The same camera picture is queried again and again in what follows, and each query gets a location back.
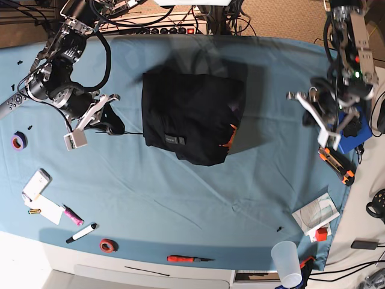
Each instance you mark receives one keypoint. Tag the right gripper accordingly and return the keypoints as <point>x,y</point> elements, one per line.
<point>100,116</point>

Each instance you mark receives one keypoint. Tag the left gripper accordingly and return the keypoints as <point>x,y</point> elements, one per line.
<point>322,109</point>

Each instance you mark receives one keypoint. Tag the black t-shirt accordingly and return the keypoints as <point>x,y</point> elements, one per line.
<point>194,116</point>

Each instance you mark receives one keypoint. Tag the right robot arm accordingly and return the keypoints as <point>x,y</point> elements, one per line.
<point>49,82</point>

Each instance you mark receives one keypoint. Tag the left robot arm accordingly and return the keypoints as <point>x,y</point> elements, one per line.
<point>351,74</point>

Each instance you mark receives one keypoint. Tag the blue box with knob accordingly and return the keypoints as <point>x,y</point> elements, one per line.
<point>354,133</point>

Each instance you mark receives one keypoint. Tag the orange black utility knife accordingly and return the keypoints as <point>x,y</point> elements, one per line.
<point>341,166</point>

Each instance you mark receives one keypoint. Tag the light blue table cloth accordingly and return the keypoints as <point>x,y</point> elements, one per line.
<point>154,205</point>

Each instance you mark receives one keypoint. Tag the white power bank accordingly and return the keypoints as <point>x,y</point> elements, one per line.
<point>36,185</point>

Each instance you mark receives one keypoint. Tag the purple tape roll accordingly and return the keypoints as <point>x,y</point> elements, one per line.
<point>19,141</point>

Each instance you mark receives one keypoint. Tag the pink tube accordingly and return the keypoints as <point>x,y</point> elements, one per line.
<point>72,216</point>

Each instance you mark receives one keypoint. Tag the small red cube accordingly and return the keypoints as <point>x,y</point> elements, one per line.
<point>321,234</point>

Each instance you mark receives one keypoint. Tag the grey remote control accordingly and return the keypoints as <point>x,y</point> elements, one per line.
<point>11,104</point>

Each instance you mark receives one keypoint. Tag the white marker pen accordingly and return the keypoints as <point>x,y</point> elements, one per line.
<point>90,228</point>

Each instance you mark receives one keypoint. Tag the white paper card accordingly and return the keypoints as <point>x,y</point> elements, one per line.
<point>50,210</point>

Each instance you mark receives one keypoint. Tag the black power adapter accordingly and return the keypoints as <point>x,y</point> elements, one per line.
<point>364,245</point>

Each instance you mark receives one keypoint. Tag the gold AA battery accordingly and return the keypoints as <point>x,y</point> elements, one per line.
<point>34,211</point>

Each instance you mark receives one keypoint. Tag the red tape roll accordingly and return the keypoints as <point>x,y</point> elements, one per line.
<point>108,246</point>

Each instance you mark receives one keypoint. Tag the translucent plastic cup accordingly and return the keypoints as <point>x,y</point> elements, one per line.
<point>286,261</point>

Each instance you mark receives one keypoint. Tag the white power strip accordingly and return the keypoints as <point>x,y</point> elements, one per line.
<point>175,23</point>

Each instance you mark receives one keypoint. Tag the black zip tie on ledge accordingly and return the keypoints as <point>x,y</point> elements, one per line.
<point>147,271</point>

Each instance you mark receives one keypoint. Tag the red handled screwdriver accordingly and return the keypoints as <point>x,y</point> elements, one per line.
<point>186,259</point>

